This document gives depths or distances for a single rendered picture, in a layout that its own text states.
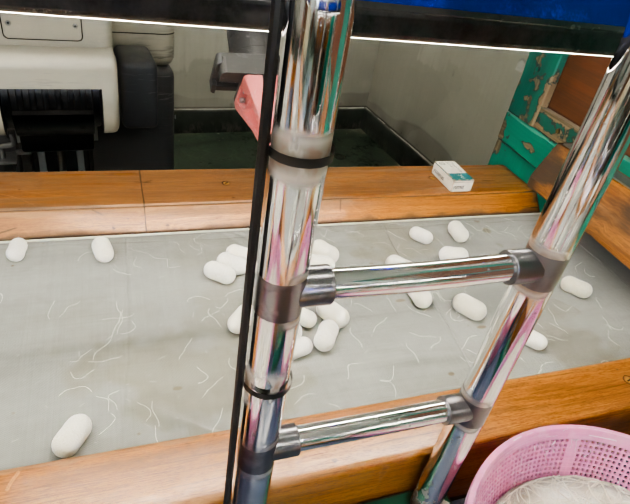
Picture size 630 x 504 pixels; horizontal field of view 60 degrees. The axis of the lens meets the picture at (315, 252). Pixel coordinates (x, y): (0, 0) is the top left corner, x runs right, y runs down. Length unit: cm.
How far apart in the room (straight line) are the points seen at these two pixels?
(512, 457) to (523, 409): 5
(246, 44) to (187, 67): 198
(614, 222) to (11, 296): 68
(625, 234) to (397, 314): 30
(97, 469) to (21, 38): 81
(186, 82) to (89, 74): 162
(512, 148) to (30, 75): 81
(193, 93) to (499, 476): 237
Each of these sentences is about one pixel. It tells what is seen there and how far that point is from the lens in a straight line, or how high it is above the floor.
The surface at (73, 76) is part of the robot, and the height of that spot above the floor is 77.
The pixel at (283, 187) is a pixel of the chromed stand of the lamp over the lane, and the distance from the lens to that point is 21.
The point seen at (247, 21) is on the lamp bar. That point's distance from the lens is 32.
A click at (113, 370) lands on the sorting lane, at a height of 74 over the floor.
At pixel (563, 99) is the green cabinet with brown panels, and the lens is 91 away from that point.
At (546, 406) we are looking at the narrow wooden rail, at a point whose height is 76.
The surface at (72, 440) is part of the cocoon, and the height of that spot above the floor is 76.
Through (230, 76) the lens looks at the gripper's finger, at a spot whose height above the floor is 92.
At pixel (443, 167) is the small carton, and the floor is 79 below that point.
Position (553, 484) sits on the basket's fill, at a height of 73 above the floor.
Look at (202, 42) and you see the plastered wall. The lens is 261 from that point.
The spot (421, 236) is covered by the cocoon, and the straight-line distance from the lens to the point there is 71.
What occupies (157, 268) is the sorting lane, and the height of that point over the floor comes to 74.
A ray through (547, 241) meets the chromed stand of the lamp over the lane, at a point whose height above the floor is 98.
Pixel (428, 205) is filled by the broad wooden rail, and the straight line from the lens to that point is 79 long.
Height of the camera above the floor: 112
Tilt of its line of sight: 35 degrees down
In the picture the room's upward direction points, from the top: 10 degrees clockwise
